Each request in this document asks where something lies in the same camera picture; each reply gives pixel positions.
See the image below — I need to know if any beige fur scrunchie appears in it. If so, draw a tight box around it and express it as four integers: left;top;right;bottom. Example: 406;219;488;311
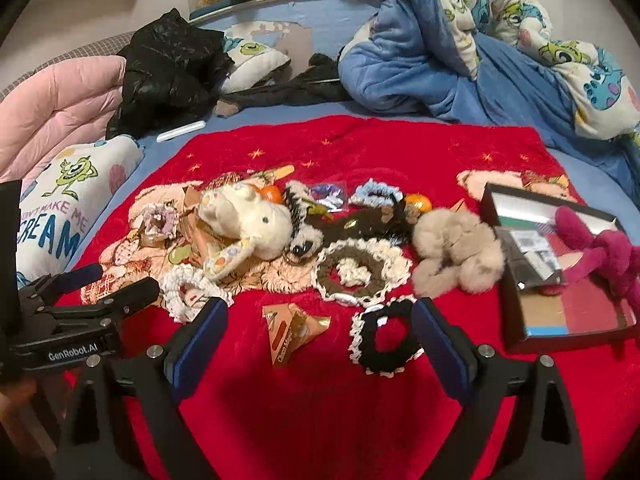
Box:
412;208;506;298

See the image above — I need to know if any blue bed sheet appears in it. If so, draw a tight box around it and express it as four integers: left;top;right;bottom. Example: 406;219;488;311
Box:
30;0;640;281

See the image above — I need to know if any large monster print pillow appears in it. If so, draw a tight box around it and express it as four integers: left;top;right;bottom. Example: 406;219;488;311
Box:
15;135;146;291

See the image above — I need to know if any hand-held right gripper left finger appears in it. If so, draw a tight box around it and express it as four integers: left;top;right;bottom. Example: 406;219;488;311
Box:
52;296;229;480

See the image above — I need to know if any black puffer jacket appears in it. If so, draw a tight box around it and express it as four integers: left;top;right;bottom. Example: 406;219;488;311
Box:
105;8;236;141

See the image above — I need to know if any dark brown fuzzy scrunchie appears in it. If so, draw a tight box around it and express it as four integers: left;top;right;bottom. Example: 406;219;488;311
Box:
320;200;416;248

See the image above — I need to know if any white crochet scrunchie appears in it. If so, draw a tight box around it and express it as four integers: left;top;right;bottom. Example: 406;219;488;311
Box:
160;264;233;323

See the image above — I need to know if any white plush toy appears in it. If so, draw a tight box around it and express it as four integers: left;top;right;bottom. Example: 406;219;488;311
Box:
197;182;296;281

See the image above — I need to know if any white plastic tube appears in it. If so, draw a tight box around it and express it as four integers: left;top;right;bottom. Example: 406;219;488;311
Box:
156;120;206;142

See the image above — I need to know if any blue monster print quilt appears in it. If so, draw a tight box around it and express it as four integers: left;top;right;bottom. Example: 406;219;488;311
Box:
337;0;640;142

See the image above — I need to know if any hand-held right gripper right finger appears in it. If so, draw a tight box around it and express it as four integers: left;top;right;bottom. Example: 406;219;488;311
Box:
411;296;587;480

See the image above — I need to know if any brown triangular snack packet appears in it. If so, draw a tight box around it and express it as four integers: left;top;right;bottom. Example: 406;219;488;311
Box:
263;302;332;368

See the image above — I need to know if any pink quilt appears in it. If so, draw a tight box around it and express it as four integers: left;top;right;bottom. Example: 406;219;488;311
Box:
0;55;128;183

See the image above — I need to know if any black card packet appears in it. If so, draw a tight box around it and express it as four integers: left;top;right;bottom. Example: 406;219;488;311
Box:
495;227;568;291

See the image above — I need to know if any dark brown garment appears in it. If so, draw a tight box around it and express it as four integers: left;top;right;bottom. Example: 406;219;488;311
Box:
215;53;351;118

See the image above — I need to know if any magenta plush toy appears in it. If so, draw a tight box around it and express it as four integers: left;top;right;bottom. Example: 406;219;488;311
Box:
542;205;640;311

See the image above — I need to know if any small monster print pillow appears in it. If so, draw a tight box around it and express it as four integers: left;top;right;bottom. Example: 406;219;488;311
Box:
220;27;292;93

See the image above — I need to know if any black and white scrunchie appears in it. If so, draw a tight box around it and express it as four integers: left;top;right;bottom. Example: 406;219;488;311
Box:
348;296;426;378

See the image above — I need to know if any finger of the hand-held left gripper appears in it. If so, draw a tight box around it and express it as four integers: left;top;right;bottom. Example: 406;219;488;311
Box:
47;277;162;328
20;263;105;311

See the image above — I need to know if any dark cardboard box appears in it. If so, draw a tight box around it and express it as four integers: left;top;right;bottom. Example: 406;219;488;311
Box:
481;182;638;354

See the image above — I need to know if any red bear print blanket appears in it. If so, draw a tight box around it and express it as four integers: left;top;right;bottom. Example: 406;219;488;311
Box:
52;115;640;480

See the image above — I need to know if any black and white braided rope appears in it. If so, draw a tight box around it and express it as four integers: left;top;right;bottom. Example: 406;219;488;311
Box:
311;237;412;307

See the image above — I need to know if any blue crochet scrunchie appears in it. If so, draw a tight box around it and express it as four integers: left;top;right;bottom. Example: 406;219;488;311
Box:
350;178;403;208

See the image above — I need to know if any pink crochet scrunchie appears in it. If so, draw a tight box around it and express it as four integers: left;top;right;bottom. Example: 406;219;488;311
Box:
139;199;180;247

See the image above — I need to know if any black white fuzzy hair clip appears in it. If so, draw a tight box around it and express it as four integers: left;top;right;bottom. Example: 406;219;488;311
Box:
282;180;328;263

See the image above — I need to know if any clear plastic packet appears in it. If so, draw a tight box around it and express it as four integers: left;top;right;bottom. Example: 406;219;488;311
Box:
307;180;351;213

